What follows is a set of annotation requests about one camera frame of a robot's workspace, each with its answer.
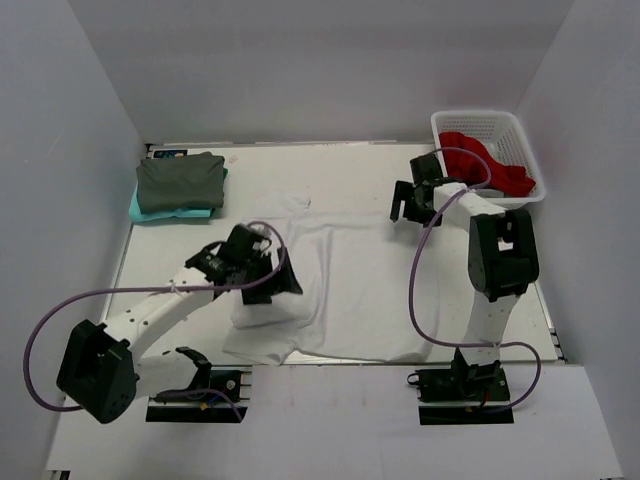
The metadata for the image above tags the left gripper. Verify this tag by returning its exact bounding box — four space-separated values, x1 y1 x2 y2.
239 246 302 305

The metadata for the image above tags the white t-shirt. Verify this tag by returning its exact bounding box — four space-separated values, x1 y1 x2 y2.
223 193 439 365

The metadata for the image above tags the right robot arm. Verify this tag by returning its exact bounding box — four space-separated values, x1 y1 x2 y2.
390 153 539 407

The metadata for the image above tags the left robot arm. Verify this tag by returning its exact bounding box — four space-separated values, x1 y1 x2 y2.
56 221 303 424

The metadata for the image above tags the red t-shirt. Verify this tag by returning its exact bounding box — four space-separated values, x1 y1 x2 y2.
439 132 536 197

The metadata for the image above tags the white plastic basket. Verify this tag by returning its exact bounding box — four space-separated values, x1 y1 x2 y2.
431 110 546 209

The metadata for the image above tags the grey folded t-shirt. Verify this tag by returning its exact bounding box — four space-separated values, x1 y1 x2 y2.
136 152 225 214

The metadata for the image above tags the teal folded t-shirt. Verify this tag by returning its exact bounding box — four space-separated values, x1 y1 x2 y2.
129 168 227 223

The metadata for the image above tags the blue sticker label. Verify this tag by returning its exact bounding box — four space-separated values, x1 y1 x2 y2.
152 149 188 159

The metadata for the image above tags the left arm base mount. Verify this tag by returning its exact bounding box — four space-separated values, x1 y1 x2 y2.
145 366 252 424

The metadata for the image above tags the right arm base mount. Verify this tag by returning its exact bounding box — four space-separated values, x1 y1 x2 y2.
407 368 514 426

